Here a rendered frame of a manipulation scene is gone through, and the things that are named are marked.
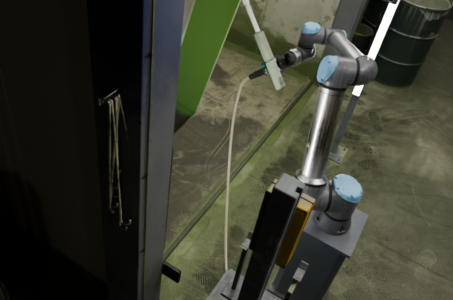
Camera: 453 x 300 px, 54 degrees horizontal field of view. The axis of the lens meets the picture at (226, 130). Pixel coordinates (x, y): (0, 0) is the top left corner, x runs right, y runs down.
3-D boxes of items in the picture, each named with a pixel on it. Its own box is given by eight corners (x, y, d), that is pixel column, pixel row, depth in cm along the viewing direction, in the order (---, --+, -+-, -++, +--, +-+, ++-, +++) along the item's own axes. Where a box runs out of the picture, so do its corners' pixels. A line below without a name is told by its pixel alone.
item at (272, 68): (262, 96, 243) (288, 85, 223) (255, 98, 240) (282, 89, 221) (228, 13, 239) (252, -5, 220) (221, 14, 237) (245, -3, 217)
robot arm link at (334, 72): (324, 218, 208) (365, 63, 178) (288, 214, 206) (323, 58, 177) (316, 199, 222) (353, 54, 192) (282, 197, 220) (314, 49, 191)
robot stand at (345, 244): (331, 279, 272) (369, 215, 231) (313, 319, 251) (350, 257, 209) (288, 253, 282) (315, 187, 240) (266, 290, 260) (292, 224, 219)
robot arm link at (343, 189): (356, 221, 213) (369, 197, 202) (321, 218, 211) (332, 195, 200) (349, 197, 225) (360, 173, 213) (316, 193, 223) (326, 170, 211)
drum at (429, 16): (360, 53, 492) (391, -24, 434) (412, 67, 485) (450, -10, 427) (357, 81, 448) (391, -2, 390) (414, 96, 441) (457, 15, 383)
